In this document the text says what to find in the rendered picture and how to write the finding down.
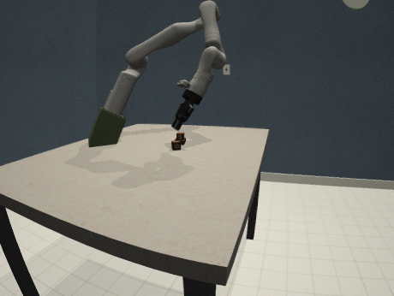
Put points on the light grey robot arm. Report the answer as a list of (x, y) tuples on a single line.
[(212, 57)]

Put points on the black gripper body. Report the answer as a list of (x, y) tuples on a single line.
[(191, 98)]

